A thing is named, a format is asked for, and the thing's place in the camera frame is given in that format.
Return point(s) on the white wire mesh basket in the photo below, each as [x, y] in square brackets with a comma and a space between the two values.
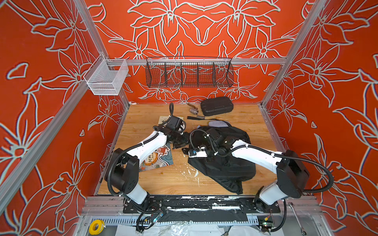
[106, 77]

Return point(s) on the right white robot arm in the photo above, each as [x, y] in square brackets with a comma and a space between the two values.
[292, 175]

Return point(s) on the silver wrench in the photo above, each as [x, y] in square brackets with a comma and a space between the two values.
[303, 231]

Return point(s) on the black student backpack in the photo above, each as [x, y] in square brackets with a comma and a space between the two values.
[226, 170]

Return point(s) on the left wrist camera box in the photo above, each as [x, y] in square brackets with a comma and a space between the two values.
[176, 124]

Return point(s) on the silver metal flashlight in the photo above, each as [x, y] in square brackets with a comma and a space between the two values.
[193, 109]

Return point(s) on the green Chinese history picture book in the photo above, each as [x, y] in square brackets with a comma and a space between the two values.
[165, 120]

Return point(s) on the green circuit board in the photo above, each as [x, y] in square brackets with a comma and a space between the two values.
[265, 224]

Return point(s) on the yellow tape roll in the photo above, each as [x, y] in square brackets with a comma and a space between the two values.
[96, 227]

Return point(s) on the dragon cover picture book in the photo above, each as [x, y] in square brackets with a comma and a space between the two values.
[162, 157]

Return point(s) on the black hard zip case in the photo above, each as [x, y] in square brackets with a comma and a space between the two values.
[216, 106]

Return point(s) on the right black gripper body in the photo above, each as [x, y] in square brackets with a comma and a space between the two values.
[214, 148]

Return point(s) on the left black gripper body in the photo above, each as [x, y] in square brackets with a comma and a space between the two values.
[180, 138]

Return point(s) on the black wire wall basket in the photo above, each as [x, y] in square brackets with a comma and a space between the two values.
[189, 72]

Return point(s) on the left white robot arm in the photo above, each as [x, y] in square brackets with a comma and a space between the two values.
[122, 174]

